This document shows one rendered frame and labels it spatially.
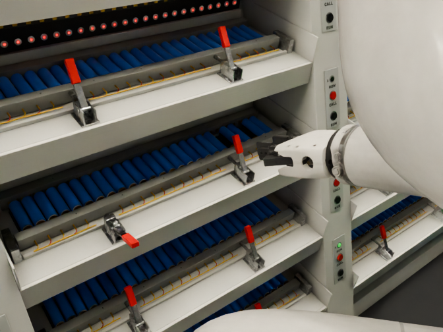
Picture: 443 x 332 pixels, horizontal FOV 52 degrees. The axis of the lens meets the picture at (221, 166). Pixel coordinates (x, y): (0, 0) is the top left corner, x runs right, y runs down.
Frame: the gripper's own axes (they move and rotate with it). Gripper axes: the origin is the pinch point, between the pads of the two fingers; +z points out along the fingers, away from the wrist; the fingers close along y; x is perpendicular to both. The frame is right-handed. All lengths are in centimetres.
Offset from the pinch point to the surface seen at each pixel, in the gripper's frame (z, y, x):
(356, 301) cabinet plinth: 20, 34, -56
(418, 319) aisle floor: 9, 44, -62
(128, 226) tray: 11.3, -24.1, -6.6
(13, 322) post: 9.3, -44.7, -12.4
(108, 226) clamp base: 10.0, -27.7, -4.9
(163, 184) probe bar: 14.2, -15.0, -3.0
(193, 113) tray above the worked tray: 7.2, -9.5, 8.5
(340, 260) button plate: 12.5, 22.6, -35.6
